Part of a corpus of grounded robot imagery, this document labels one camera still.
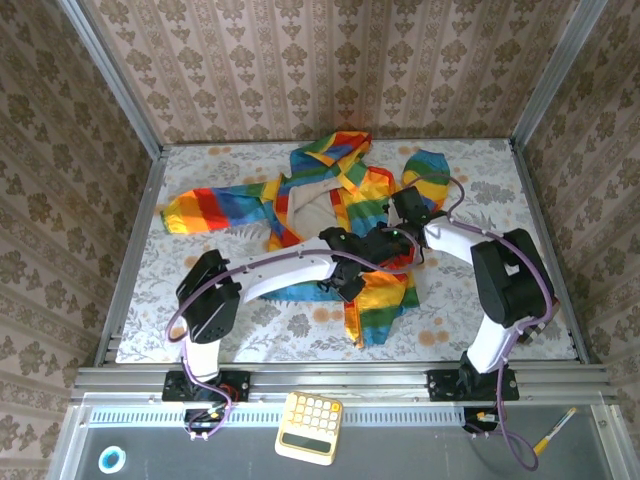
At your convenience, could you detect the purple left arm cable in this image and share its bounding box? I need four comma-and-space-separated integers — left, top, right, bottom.
165, 234, 426, 441

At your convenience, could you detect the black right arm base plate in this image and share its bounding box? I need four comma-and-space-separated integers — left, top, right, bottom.
426, 368, 520, 402

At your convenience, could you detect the yellow white pen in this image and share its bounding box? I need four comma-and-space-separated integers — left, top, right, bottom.
532, 407, 578, 457

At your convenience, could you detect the long aluminium table rail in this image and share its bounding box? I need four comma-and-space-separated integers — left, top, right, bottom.
69, 362, 614, 401

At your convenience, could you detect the cream calculator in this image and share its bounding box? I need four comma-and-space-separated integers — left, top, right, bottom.
273, 389, 345, 467

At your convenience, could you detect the floral tablecloth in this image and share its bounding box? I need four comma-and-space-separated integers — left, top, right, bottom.
115, 139, 579, 364

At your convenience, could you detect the grey metal shelf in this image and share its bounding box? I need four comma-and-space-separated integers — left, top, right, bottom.
47, 399, 640, 480

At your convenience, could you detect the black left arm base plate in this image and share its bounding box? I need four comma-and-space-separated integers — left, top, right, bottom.
162, 369, 251, 403

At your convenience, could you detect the blue tape roll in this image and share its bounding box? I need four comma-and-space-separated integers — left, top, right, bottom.
97, 444, 126, 475

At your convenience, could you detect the aluminium corner post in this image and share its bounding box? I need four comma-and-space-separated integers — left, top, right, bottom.
512, 0, 609, 149
58, 0, 164, 157

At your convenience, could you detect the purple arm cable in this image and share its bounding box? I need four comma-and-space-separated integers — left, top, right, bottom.
165, 234, 426, 441
397, 172, 556, 474

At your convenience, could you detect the aluminium table side rail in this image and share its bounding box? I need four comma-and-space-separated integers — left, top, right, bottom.
93, 149, 169, 366
509, 139, 594, 364

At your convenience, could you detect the slotted grey cable duct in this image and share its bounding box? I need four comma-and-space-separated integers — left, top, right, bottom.
88, 403, 469, 427

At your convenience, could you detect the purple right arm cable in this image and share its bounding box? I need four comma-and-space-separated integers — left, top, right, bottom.
397, 172, 556, 474

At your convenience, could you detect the rainbow striped zip jacket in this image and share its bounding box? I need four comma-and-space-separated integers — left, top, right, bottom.
159, 130, 451, 350

